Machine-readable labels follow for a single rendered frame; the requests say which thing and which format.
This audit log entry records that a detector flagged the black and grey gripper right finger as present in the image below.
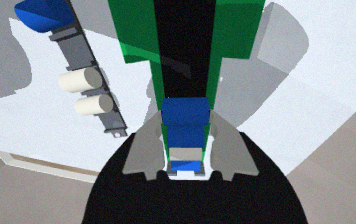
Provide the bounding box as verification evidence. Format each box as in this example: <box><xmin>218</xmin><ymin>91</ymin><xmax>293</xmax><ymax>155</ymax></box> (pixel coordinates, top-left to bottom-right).
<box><xmin>209</xmin><ymin>109</ymin><xmax>308</xmax><ymax>224</ymax></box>

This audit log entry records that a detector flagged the blue cylinder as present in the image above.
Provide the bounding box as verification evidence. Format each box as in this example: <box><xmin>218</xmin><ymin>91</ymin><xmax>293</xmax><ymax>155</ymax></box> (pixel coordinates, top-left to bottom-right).
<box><xmin>167</xmin><ymin>126</ymin><xmax>205</xmax><ymax>148</ymax></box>
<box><xmin>162</xmin><ymin>97</ymin><xmax>209</xmax><ymax>126</ymax></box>
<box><xmin>14</xmin><ymin>0</ymin><xmax>74</xmax><ymax>33</ymax></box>
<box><xmin>171</xmin><ymin>161</ymin><xmax>200</xmax><ymax>171</ymax></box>

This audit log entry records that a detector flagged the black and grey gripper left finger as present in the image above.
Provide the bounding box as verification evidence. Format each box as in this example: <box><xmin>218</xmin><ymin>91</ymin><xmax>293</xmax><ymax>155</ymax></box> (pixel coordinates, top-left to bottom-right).
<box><xmin>81</xmin><ymin>110</ymin><xmax>165</xmax><ymax>224</ymax></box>

